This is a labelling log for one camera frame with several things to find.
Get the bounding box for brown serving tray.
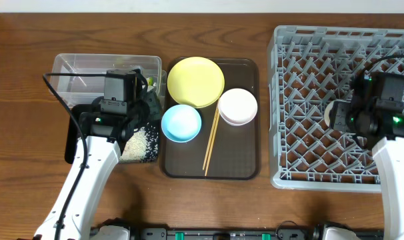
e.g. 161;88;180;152
159;57;261;180

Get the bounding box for clear plastic bin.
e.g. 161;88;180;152
50;53;167;108

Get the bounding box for wooden chopstick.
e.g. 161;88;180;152
204;106;221;177
202;103;219;171

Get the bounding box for left wooden chopstick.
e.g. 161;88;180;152
202;103;219;171

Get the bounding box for yellow plate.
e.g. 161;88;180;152
167;57;225;108

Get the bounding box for spilled rice pile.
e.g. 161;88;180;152
120;127;147;163

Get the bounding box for light blue bowl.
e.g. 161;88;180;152
161;105;202;143

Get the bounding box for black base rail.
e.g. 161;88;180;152
88;218;386;240

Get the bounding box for grey dishwasher rack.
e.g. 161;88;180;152
267;25;404;193

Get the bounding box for black rectangular tray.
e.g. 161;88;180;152
64;119;160;164

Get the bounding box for green orange snack wrapper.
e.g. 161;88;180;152
146;77;155;91

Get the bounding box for right wooden chopstick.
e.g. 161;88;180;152
204;106;221;177

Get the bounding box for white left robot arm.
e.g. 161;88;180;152
34;91;162;239

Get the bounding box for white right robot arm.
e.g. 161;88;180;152
324;100;404;239

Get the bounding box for pink bowl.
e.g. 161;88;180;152
218;88;258;126

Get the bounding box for pale green cup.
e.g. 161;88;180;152
324;101;335;127

